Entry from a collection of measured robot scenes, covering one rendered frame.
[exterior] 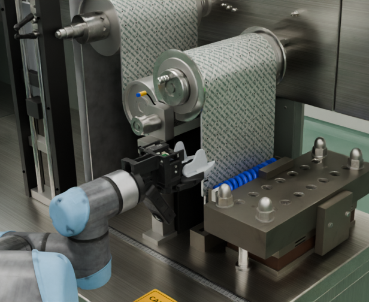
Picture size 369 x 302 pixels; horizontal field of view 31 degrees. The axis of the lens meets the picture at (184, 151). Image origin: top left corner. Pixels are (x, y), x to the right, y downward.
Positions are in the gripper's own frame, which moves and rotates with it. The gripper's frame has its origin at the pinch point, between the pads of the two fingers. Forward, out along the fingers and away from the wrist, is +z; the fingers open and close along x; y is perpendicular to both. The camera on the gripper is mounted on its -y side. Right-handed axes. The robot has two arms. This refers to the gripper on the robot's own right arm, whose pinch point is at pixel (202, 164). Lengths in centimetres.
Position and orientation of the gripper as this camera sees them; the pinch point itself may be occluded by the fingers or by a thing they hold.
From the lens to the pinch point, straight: 136.6
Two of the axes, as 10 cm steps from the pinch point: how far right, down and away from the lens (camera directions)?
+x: -7.1, -2.7, 6.5
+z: 7.1, -3.0, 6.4
